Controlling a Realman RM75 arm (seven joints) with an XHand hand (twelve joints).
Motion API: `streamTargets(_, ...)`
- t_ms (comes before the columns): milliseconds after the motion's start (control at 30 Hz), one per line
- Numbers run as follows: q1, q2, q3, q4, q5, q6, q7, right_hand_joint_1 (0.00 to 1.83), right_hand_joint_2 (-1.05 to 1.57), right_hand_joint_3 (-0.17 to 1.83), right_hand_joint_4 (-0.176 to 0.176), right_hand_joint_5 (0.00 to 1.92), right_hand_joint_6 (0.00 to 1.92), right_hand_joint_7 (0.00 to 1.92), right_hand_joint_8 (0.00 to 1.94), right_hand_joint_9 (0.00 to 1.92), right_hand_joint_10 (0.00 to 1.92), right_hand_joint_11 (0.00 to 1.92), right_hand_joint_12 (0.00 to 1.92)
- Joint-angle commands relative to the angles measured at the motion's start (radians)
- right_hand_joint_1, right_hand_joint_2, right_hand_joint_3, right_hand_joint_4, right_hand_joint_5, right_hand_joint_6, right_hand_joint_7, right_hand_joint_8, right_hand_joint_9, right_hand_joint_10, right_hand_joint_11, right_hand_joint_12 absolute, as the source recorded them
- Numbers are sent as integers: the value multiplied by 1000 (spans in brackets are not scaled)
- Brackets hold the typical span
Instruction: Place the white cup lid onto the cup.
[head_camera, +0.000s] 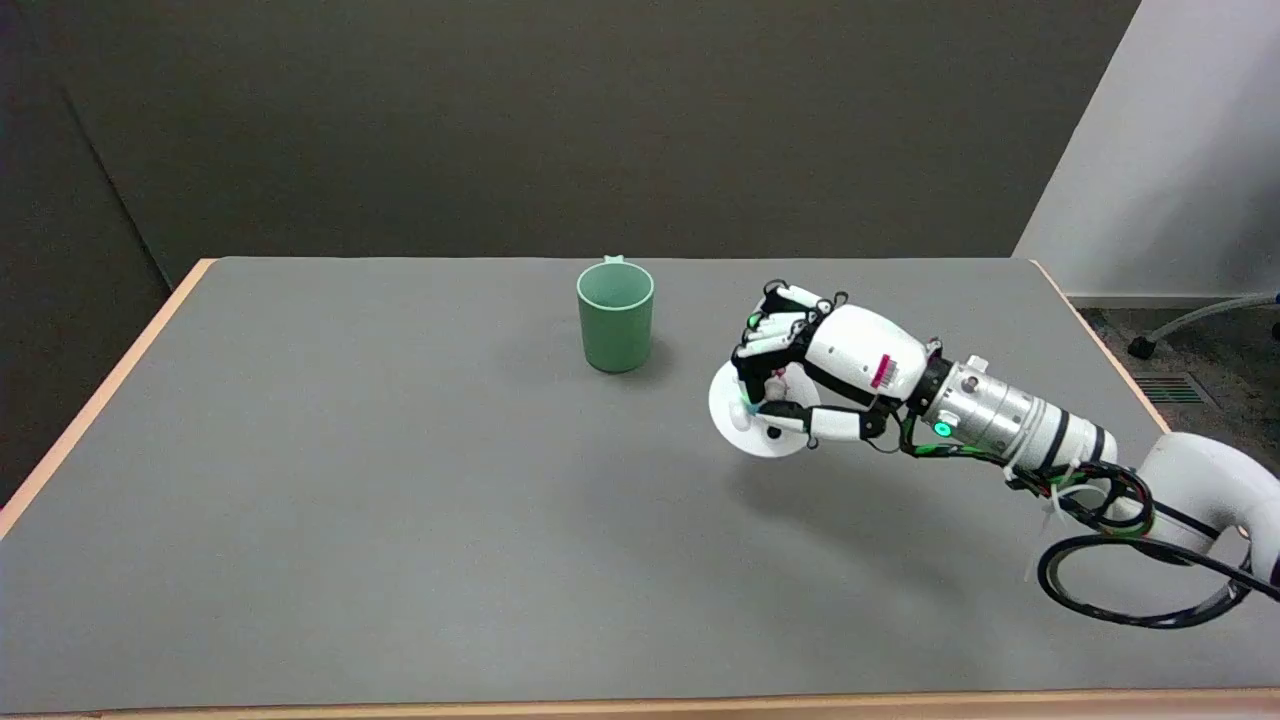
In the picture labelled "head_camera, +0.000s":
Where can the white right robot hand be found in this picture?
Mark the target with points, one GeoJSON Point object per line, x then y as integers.
{"type": "Point", "coordinates": [860, 352]}

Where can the white round cup lid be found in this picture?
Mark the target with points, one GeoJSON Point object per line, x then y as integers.
{"type": "Point", "coordinates": [728, 415]}

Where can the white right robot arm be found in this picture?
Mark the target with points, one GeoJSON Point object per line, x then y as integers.
{"type": "Point", "coordinates": [1090, 440]}

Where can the green plastic cup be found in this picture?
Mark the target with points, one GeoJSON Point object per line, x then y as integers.
{"type": "Point", "coordinates": [615, 318]}

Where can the floor vent grille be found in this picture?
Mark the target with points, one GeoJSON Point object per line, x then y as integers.
{"type": "Point", "coordinates": [1168, 389]}

